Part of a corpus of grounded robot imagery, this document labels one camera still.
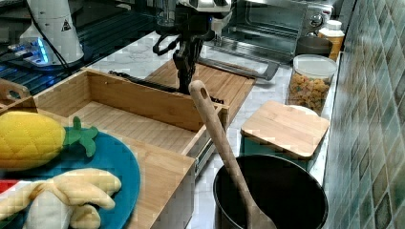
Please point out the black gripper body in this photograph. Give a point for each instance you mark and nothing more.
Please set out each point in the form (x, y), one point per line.
(190, 21)

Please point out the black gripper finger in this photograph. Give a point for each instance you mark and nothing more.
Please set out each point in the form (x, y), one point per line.
(192, 50)
(180, 57)

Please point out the bamboo drawer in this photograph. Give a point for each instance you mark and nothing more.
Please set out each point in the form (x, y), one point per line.
(116, 105)

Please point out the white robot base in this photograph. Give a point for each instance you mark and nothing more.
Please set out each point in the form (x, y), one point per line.
(51, 40)

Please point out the bamboo cutting board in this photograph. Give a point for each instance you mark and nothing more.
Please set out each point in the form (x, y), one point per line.
(231, 88)

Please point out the silver toaster oven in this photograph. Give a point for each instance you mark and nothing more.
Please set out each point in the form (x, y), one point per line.
(261, 35)

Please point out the dark grey canister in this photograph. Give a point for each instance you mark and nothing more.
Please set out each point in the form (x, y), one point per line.
(313, 45)

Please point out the teal box with bamboo lid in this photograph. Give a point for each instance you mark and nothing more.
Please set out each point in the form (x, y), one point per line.
(291, 132)

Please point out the clear jar of pasta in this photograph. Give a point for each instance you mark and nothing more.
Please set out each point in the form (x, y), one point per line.
(310, 81)

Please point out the orange jar with white lid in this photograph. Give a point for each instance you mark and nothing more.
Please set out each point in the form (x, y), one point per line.
(332, 31)

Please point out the black cooking pot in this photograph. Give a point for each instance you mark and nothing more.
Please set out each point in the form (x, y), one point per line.
(285, 192)

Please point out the yellow plush pineapple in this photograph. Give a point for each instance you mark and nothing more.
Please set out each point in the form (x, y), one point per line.
(30, 140)

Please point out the wooden spoon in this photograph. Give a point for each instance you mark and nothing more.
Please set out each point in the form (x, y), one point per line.
(256, 218)

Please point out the plush peeled banana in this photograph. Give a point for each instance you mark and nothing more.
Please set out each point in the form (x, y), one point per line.
(69, 200)

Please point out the wooden utensil handle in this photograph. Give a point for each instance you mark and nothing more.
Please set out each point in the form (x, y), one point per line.
(13, 91)

